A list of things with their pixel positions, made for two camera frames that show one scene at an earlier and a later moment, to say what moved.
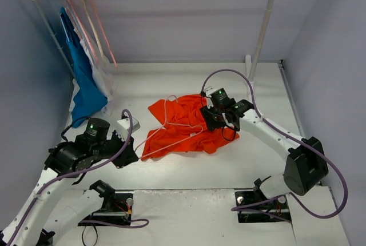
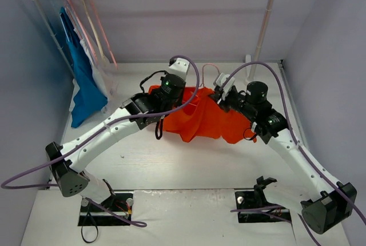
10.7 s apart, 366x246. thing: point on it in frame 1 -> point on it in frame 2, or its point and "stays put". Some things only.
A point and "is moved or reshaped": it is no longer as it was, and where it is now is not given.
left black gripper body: (116, 147) -> (174, 97)
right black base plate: (279, 209) stays put
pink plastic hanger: (100, 23) stays put
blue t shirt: (87, 99) stays put
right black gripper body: (213, 115) -> (218, 97)
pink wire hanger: (164, 123) -> (203, 67)
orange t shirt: (183, 127) is moved or reshaped
